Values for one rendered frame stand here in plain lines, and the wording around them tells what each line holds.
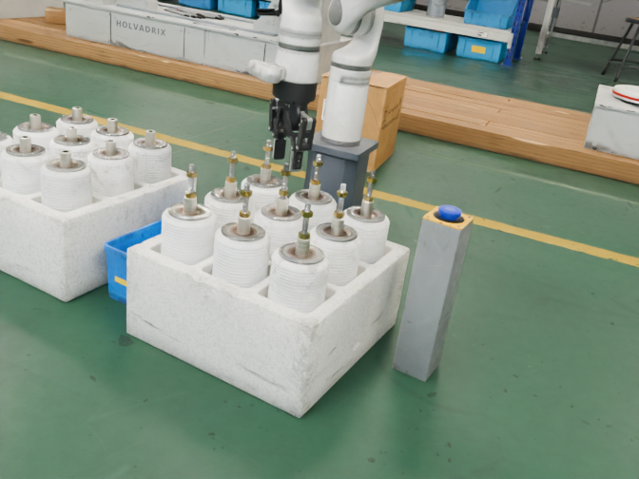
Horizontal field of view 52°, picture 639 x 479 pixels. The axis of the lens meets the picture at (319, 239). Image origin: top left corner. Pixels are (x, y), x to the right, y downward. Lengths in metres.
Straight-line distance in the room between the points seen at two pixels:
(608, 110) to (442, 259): 1.85
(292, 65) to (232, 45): 2.23
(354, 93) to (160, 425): 0.81
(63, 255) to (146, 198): 0.23
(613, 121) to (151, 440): 2.29
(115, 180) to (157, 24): 2.17
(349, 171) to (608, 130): 1.60
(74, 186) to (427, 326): 0.73
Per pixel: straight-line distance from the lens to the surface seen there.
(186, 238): 1.16
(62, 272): 1.38
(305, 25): 1.10
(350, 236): 1.16
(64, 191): 1.37
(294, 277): 1.04
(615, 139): 2.92
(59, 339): 1.30
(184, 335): 1.20
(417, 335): 1.22
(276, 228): 1.19
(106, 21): 3.76
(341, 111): 1.49
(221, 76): 3.30
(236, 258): 1.10
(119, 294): 1.40
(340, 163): 1.50
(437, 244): 1.14
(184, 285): 1.15
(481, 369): 1.35
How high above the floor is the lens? 0.72
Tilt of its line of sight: 24 degrees down
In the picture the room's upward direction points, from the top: 8 degrees clockwise
